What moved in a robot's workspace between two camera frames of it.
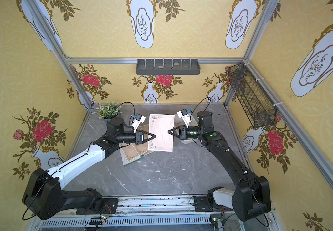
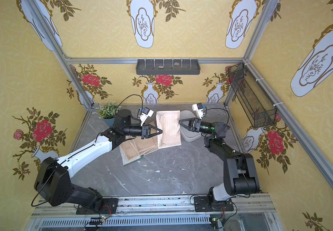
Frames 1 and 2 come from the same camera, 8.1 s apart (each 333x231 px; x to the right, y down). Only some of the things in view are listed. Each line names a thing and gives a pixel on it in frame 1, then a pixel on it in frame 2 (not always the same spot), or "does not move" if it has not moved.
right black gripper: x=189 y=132 → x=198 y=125
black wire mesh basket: x=257 y=105 does not move
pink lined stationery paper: x=129 y=151 does not move
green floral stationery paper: x=124 y=160 does not move
